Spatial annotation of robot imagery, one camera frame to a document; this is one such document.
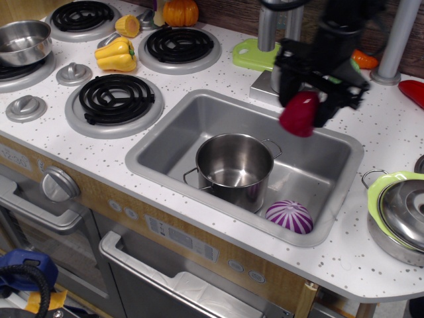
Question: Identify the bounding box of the light green plate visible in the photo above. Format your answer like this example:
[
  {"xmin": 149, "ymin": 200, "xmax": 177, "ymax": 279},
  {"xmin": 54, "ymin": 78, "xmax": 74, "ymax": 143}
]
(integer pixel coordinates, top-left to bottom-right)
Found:
[{"xmin": 362, "ymin": 170, "xmax": 423, "ymax": 252}]

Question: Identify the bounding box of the silver stove knob near pepper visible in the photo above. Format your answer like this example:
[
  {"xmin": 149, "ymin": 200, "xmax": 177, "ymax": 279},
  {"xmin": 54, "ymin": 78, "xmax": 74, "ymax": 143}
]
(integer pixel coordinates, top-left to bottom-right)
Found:
[{"xmin": 97, "ymin": 32, "xmax": 121, "ymax": 48}]

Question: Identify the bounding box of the steel pot lid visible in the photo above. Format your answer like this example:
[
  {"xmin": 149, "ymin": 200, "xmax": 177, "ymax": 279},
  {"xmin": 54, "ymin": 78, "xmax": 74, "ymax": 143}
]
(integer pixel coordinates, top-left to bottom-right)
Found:
[{"xmin": 378, "ymin": 180, "xmax": 423, "ymax": 252}]

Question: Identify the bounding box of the yellow toy corn piece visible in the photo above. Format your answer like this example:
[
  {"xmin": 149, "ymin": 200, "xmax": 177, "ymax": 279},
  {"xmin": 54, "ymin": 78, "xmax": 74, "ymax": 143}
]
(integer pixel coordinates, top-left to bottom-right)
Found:
[{"xmin": 115, "ymin": 15, "xmax": 140, "ymax": 38}]

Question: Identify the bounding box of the small steel bowl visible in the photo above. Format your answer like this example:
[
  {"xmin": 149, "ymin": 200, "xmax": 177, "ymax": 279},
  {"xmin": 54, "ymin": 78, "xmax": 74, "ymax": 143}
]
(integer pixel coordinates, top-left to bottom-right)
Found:
[{"xmin": 1, "ymin": 20, "xmax": 52, "ymax": 67}]

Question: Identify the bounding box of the silver oven door handle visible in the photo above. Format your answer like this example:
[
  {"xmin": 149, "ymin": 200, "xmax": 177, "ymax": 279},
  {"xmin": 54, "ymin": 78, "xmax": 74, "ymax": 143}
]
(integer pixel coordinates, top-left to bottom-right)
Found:
[{"xmin": 1, "ymin": 176, "xmax": 83, "ymax": 235}]

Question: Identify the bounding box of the left edge stove burner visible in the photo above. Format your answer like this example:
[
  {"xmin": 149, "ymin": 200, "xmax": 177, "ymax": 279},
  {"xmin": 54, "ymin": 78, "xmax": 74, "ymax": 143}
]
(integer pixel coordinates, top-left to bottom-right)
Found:
[{"xmin": 1, "ymin": 53, "xmax": 56, "ymax": 93}]

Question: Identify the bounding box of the back left black burner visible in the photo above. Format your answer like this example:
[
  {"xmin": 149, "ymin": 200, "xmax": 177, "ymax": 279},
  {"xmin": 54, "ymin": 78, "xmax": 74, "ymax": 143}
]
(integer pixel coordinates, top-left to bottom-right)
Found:
[{"xmin": 44, "ymin": 1, "xmax": 122, "ymax": 42}]

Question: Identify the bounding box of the back right black burner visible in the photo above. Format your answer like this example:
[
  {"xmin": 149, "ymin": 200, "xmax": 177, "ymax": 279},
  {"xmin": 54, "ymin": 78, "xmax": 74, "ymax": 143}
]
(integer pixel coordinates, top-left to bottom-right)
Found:
[{"xmin": 138, "ymin": 26, "xmax": 221, "ymax": 75}]

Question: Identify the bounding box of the yellow toy bell pepper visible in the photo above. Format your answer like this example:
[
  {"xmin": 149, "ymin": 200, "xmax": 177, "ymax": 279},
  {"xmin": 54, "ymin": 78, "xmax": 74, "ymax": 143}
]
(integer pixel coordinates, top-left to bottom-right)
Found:
[{"xmin": 94, "ymin": 37, "xmax": 137, "ymax": 72}]

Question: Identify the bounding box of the silver stove knob left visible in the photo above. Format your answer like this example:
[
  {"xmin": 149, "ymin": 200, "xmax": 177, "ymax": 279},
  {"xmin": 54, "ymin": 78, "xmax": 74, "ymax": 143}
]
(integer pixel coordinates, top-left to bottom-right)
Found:
[{"xmin": 5, "ymin": 95, "xmax": 47, "ymax": 123}]

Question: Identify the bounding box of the red toy sweet potato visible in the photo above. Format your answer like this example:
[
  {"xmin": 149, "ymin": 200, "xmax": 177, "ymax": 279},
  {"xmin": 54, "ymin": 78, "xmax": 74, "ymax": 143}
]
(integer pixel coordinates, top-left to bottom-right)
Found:
[{"xmin": 279, "ymin": 91, "xmax": 319, "ymax": 138}]

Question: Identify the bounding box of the black cable hose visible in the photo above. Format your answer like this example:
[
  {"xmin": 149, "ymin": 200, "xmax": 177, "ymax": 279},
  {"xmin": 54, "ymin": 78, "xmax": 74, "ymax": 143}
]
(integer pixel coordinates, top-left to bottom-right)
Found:
[{"xmin": 0, "ymin": 264, "xmax": 51, "ymax": 315}]

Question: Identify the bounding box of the front black stove burner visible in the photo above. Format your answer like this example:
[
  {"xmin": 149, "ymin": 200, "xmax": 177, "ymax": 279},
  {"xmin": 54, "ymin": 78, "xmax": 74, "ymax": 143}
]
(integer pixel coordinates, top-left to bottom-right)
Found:
[{"xmin": 65, "ymin": 74, "xmax": 164, "ymax": 139}]

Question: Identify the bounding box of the orange toy carrot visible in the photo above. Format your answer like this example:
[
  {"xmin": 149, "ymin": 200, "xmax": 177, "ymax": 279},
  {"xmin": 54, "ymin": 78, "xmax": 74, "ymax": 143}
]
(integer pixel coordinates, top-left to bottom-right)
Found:
[{"xmin": 351, "ymin": 50, "xmax": 379, "ymax": 70}]

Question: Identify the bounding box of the silver stove knob centre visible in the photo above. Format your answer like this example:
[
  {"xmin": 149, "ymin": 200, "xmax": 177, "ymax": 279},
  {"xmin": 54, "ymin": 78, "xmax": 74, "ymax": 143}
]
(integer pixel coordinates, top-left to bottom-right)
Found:
[{"xmin": 56, "ymin": 62, "xmax": 93, "ymax": 86}]

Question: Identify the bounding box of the silver dishwasher door handle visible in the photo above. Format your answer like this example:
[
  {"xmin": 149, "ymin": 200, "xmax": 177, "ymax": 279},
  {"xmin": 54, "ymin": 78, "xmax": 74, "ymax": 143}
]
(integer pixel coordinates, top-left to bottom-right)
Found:
[{"xmin": 98, "ymin": 231, "xmax": 294, "ymax": 318}]

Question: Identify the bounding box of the purple white striped onion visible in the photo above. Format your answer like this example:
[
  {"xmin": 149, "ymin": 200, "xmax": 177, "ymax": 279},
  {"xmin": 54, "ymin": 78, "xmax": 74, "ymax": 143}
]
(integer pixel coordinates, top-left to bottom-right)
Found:
[{"xmin": 265, "ymin": 200, "xmax": 313, "ymax": 235}]

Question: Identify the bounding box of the red toy pepper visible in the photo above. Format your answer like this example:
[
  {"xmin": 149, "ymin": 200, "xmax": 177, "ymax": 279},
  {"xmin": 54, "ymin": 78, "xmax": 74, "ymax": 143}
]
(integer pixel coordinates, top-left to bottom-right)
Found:
[{"xmin": 398, "ymin": 79, "xmax": 424, "ymax": 108}]

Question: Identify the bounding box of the stainless steel pot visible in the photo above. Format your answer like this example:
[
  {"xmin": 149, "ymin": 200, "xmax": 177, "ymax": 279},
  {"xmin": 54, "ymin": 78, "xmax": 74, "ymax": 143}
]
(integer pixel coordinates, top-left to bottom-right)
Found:
[{"xmin": 183, "ymin": 133, "xmax": 282, "ymax": 213}]

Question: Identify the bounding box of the silver toy faucet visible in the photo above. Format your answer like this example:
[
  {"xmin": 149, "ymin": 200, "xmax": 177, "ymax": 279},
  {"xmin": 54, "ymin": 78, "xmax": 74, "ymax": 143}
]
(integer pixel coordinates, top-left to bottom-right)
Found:
[{"xmin": 248, "ymin": 0, "xmax": 311, "ymax": 107}]

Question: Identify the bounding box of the blue clamp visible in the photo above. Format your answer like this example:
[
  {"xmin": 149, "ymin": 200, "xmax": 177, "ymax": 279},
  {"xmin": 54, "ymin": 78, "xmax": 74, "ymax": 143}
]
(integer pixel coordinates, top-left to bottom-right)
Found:
[{"xmin": 1, "ymin": 249, "xmax": 58, "ymax": 298}]

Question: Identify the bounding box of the grey toy sink basin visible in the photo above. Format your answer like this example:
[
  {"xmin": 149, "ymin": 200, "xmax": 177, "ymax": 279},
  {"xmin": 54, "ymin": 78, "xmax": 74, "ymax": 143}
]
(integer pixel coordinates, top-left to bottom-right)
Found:
[{"xmin": 125, "ymin": 89, "xmax": 364, "ymax": 247}]

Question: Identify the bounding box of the silver oven dial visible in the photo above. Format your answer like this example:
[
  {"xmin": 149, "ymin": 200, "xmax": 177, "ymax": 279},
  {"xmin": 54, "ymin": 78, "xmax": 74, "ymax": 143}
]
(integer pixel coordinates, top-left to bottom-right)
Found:
[{"xmin": 40, "ymin": 166, "xmax": 80, "ymax": 203}]

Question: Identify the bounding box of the silver back stove knob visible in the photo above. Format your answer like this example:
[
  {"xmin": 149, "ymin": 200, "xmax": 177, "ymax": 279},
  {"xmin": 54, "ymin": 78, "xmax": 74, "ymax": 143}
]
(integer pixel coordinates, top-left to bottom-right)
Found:
[{"xmin": 136, "ymin": 9, "xmax": 156, "ymax": 31}]

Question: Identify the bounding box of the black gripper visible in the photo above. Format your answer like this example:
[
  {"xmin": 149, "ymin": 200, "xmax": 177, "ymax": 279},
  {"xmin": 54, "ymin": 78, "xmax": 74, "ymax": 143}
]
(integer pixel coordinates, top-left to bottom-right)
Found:
[{"xmin": 275, "ymin": 28, "xmax": 370, "ymax": 128}]

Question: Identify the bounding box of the steel pan with handle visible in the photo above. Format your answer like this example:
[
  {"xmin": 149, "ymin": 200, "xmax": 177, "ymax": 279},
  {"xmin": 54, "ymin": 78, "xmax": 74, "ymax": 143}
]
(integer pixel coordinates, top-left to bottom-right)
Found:
[{"xmin": 362, "ymin": 169, "xmax": 423, "ymax": 267}]

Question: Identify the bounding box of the green toy vegetable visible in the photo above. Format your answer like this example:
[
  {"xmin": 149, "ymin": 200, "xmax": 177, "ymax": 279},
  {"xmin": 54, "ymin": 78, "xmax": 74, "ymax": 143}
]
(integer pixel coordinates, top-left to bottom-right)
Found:
[{"xmin": 327, "ymin": 58, "xmax": 361, "ymax": 84}]

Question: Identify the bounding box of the green cutting board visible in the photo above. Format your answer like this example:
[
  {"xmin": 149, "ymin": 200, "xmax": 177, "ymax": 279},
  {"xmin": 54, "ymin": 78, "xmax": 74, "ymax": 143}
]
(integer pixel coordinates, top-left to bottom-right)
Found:
[{"xmin": 232, "ymin": 38, "xmax": 280, "ymax": 72}]

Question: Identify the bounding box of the grey vertical pole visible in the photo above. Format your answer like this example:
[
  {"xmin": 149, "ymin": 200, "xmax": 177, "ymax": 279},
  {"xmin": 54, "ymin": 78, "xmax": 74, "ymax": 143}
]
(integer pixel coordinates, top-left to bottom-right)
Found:
[{"xmin": 370, "ymin": 0, "xmax": 422, "ymax": 86}]

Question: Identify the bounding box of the orange toy pumpkin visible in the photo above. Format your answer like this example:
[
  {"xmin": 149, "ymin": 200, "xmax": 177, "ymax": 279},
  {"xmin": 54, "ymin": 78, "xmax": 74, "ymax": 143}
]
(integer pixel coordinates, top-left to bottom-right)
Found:
[{"xmin": 163, "ymin": 0, "xmax": 199, "ymax": 27}]

